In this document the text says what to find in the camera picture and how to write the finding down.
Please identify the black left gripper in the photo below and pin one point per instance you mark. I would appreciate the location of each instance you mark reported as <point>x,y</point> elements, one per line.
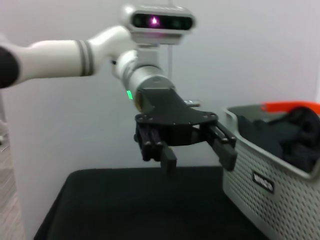
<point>172,117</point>

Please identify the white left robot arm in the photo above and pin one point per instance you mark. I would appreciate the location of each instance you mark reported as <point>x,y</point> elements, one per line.
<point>62,60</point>

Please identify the black tablecloth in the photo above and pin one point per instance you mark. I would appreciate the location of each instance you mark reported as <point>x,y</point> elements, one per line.
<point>125,205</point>

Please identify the grey perforated storage box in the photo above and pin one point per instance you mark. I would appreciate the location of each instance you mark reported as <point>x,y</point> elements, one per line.
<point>275,200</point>

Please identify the dark cloth pile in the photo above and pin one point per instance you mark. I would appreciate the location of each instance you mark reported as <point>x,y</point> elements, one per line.
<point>287,135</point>

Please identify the orange plastic object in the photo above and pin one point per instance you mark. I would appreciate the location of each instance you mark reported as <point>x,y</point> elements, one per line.
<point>282,106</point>

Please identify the white head camera stand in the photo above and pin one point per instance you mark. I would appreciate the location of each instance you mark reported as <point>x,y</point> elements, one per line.
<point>150,55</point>

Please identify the silver head camera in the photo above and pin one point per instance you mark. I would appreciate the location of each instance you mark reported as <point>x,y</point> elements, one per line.
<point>160,23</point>

